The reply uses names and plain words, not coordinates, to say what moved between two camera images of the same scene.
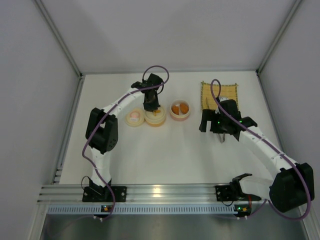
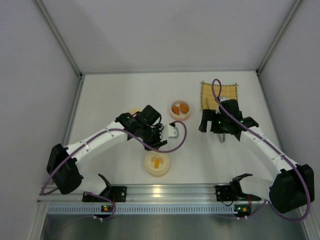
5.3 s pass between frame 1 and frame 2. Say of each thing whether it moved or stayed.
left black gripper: moved
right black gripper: stayed
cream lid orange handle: moved
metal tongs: stayed
